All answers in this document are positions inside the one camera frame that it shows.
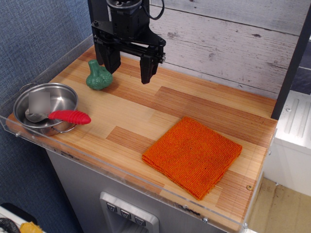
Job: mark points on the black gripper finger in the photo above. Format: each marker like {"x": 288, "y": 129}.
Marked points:
{"x": 107, "y": 54}
{"x": 148, "y": 64}

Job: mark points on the stainless steel pot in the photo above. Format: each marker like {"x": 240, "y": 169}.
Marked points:
{"x": 42, "y": 99}

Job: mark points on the grey cabinet with dispenser panel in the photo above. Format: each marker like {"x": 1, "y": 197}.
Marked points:
{"x": 103, "y": 204}

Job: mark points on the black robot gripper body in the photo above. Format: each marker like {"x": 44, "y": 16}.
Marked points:
{"x": 131, "y": 27}

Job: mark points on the red handled metal spoon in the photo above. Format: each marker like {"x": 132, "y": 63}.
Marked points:
{"x": 71, "y": 116}

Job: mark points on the green toy broccoli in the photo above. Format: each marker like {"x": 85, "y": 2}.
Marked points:
{"x": 99, "y": 78}

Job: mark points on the orange knitted cloth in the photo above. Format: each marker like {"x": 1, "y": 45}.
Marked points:
{"x": 193, "y": 156}

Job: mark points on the white ribbed appliance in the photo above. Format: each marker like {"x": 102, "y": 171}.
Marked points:
{"x": 288, "y": 161}

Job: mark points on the right dark vertical post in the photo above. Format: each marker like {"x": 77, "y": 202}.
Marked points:
{"x": 293, "y": 66}

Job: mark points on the clear acrylic table guard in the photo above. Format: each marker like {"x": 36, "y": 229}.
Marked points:
{"x": 128, "y": 117}

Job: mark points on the yellow object at corner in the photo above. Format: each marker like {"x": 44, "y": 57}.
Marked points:
{"x": 30, "y": 227}

